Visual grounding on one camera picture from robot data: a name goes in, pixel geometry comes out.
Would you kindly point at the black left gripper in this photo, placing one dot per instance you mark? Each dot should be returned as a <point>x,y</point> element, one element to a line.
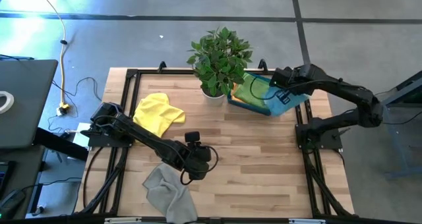
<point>198,161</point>

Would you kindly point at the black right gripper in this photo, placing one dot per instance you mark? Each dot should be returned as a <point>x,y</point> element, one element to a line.
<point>301,79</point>

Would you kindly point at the blue microfiber towel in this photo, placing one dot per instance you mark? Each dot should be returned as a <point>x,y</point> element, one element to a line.
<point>287,108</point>

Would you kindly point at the teal plastic bin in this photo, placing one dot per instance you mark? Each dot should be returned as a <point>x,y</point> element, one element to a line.
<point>247,108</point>

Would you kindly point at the green towel with white label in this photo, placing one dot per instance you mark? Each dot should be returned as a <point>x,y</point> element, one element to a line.
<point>245,92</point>

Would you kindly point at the grey microfiber towel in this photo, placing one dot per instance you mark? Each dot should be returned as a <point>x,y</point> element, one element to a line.
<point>168,197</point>

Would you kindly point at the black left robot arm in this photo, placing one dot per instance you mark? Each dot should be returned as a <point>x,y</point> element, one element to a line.
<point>141,136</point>

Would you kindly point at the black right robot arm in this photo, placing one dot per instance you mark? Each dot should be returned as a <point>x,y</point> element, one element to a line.
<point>349,89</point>

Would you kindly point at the yellow microfiber towel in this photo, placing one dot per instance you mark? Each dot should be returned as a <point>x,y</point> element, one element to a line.
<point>155,113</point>

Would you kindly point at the green plant in white pot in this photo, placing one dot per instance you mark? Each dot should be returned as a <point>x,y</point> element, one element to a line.
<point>219,62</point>

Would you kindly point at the white box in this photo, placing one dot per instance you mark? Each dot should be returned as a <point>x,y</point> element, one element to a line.
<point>79,138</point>

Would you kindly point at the black desk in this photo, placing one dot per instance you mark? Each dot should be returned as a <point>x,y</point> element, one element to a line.
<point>59,143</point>

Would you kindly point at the white power strip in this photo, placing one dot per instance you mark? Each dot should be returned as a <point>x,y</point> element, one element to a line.
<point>63,109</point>

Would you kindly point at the black computer mouse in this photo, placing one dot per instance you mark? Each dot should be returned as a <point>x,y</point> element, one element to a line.
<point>11,202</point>

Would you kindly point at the black keyboard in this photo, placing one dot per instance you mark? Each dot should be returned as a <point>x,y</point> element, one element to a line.
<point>5,178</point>

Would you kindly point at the white tape roll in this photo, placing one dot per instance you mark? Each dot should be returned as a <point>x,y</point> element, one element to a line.
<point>12,102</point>

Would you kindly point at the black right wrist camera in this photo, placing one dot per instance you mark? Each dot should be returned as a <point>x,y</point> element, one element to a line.
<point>280,77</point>

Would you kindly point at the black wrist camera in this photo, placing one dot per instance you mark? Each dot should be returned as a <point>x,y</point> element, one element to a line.
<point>280,77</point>
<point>192,137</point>

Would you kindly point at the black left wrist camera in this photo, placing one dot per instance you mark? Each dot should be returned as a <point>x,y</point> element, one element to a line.
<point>192,137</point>

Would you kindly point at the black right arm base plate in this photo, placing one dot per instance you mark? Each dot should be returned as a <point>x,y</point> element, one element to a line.
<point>331,138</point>

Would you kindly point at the silver bracket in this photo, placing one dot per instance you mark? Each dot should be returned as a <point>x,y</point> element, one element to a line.
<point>123,220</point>
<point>306,221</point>

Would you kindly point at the black aluminium table frame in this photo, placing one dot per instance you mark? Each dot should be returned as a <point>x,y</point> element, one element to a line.
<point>165,72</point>

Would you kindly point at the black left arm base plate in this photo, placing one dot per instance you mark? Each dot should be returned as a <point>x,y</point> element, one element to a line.
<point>99,141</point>

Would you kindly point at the grey metal table frame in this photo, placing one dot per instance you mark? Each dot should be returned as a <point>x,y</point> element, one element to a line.
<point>394,145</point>

